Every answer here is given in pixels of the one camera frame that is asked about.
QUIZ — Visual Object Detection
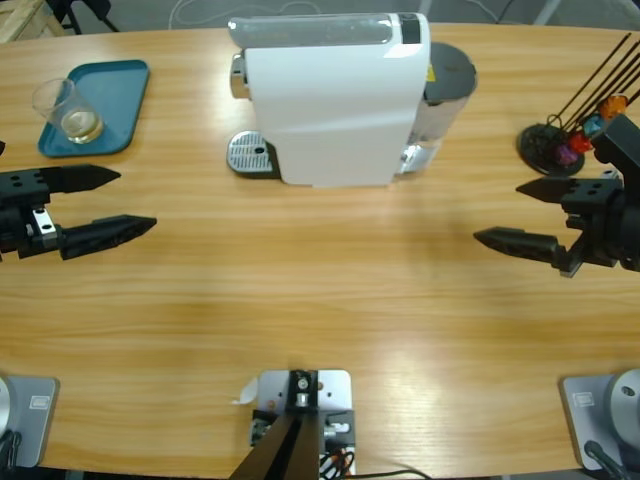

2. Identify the arm gripper black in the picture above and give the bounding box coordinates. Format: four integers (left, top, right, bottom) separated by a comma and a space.
472, 177, 640, 279
0, 163, 158, 261

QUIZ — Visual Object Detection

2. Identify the clear glass cup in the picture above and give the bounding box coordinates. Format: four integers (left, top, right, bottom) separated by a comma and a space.
31, 77, 106, 146

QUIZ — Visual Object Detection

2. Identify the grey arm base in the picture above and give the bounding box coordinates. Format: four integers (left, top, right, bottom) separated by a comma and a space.
558, 368, 640, 471
0, 374, 61, 469

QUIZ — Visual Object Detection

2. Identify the purple coffee capsule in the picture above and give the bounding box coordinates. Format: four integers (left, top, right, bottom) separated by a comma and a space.
555, 144, 584, 167

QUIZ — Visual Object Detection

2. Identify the red coffee capsule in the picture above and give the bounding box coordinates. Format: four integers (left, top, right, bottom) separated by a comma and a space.
567, 131, 596, 154

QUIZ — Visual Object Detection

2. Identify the teal coffee capsule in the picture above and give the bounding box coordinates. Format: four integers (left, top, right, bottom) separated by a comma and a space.
582, 114, 609, 139

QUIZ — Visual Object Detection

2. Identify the orange coffee capsule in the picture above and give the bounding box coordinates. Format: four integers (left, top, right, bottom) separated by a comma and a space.
599, 94, 629, 121

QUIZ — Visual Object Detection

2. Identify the coffee machine water tank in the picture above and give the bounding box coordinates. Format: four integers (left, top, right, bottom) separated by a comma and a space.
409, 42, 479, 149

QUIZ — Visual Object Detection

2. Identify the white capsule coffee machine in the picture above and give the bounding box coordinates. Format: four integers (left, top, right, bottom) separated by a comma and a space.
227, 12, 444, 190

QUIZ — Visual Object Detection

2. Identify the teal plastic serving tray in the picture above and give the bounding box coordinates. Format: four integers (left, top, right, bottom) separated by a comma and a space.
37, 59, 151, 159

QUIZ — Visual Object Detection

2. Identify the metal grid drip tray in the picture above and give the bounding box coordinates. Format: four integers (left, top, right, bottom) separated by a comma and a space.
226, 129, 281, 180

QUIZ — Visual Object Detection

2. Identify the light wooden crate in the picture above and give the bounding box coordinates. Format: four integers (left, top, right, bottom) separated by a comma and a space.
0, 0, 66, 44

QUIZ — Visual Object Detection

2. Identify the black chair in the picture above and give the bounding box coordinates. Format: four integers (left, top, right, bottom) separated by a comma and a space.
47, 0, 121, 35

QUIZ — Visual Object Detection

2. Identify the white paper tag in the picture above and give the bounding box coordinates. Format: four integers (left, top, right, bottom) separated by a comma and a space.
230, 377, 260, 407

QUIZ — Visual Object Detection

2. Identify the white mounting block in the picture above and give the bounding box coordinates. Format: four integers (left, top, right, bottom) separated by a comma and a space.
254, 368, 357, 476

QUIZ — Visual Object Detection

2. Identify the black wire capsule holder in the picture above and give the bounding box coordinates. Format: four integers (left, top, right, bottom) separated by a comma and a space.
517, 32, 640, 177

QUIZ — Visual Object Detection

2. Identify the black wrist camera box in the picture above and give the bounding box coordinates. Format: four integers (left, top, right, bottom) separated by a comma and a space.
591, 114, 640, 201

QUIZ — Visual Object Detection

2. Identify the white floor cable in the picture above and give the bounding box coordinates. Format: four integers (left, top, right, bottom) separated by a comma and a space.
469, 0, 501, 24

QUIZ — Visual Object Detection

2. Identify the black base cable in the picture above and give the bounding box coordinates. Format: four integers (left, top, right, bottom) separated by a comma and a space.
583, 439, 629, 480
0, 430, 24, 471

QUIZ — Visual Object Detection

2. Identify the black cable at table edge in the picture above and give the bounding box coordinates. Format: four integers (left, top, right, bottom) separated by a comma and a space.
349, 468, 434, 480

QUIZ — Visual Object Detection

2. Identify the black camera post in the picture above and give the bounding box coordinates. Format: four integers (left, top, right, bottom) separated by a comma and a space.
228, 369, 321, 480

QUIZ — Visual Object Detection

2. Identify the red and black cable bundle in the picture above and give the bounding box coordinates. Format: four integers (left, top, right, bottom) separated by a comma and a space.
319, 446, 357, 477

